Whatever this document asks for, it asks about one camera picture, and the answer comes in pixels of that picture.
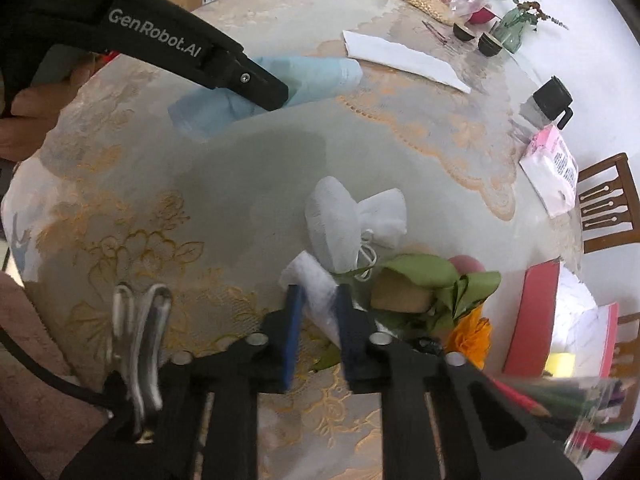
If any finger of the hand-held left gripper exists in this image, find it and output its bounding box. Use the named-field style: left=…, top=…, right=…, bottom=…
left=200, top=49, right=291, bottom=112

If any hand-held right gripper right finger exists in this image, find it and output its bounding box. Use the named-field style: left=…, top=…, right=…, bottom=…
left=334, top=284, right=583, bottom=480

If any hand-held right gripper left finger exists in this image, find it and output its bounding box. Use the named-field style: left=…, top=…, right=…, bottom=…
left=60, top=284, right=307, bottom=480

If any white cloth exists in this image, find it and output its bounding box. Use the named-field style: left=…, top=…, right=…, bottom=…
left=279, top=252, right=351, bottom=346

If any light blue cloth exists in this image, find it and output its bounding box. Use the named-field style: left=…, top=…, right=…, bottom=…
left=167, top=55, right=363, bottom=142

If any green ribbon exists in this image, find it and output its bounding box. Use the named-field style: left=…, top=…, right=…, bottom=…
left=315, top=254, right=502, bottom=371

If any white mesh drawstring bag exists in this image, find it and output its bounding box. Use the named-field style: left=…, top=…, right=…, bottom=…
left=305, top=176, right=408, bottom=281

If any red cardboard box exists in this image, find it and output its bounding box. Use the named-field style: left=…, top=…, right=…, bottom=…
left=501, top=257, right=621, bottom=381

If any yellow sponge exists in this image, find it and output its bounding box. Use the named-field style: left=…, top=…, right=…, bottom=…
left=542, top=352, right=576, bottom=377

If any person's left hand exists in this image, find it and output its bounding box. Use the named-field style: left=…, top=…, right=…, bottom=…
left=0, top=52, right=98, bottom=163

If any orange fabric flower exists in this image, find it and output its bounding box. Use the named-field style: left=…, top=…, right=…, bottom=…
left=442, top=305, right=493, bottom=371

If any pink toy peach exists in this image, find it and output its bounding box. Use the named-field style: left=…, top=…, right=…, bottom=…
left=446, top=255, right=486, bottom=277

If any metal spring clip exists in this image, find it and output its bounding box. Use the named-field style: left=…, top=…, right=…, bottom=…
left=110, top=282, right=173, bottom=443

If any white paper sheet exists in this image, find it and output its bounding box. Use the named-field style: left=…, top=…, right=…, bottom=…
left=341, top=30, right=472, bottom=95

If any bag of pale beans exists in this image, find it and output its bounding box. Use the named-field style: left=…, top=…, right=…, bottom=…
left=390, top=0, right=458, bottom=25

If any clear cup of coloured pencils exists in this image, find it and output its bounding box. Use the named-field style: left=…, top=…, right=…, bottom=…
left=492, top=377, right=631, bottom=466

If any pink tissue pack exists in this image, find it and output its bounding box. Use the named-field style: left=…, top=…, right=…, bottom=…
left=519, top=125, right=580, bottom=219

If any green glass vase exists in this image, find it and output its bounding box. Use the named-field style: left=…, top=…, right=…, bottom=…
left=497, top=7, right=528, bottom=54

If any pink fuzzy cloth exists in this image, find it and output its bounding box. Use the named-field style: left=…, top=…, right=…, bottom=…
left=0, top=271, right=108, bottom=480

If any black mug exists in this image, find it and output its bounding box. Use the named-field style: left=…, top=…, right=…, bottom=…
left=532, top=76, right=574, bottom=131

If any black cable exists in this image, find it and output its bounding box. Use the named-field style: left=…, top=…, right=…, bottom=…
left=0, top=327, right=113, bottom=413

